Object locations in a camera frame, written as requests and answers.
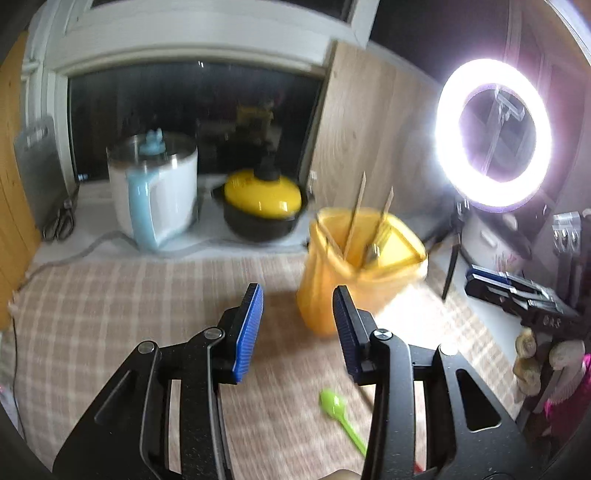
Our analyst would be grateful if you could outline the black cooking pot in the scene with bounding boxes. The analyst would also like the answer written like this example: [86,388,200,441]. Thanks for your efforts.
[211,187,310,243]

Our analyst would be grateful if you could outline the scissors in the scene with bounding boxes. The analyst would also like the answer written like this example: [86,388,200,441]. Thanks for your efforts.
[42,198,75,242]

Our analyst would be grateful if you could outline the white electric kettle blue handle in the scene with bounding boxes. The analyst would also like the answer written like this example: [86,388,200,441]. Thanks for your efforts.
[107,129,201,253]

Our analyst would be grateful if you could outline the green plastic spoon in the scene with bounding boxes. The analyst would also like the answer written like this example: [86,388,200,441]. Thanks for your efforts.
[318,389,369,455]

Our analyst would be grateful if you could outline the yellow plastic utensil holder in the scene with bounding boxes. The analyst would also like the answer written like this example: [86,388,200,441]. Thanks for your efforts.
[295,207,429,337]

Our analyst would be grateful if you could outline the pine plank board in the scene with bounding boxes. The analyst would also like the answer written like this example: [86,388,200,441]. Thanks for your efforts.
[0,32,43,333]

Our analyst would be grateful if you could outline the white window frame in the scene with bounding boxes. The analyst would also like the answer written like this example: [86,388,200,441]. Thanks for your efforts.
[23,0,382,139]

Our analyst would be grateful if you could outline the ring light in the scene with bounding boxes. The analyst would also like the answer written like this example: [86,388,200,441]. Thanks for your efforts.
[435,58,553,214]

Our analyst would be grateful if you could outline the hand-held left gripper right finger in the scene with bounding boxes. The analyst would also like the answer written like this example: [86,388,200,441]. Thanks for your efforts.
[333,285,532,480]

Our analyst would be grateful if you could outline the light oak panel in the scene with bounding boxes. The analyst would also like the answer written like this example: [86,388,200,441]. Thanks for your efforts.
[308,41,445,243]

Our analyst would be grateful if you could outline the person's right forearm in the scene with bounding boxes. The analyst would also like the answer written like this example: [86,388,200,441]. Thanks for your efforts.
[542,353,591,417]

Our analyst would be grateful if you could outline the black tripod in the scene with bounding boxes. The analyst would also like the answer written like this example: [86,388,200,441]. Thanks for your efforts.
[424,200,468,302]

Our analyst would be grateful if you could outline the yellow pot lid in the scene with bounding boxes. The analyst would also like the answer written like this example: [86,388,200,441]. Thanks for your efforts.
[224,157,304,219]

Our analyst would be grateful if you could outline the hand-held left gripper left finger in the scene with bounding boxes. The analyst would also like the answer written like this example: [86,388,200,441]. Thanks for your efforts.
[53,283,265,480]

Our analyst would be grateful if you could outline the metal tray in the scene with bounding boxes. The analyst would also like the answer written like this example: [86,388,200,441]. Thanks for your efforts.
[14,117,71,232]

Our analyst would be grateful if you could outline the wooden chopstick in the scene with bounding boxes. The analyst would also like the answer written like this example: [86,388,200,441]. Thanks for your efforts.
[376,186,394,232]
[316,220,346,261]
[344,172,367,261]

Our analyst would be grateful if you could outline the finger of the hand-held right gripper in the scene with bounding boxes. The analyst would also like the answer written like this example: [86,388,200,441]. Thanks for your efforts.
[464,281,581,322]
[466,265,551,297]

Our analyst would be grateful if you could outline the plaid blanket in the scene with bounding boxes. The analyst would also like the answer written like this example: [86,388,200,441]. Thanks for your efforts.
[0,253,527,480]

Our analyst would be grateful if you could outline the grey cable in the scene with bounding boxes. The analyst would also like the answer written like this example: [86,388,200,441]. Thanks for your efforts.
[17,231,139,292]

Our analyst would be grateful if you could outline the person's right hand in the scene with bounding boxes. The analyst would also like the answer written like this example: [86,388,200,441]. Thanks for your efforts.
[513,330,589,403]

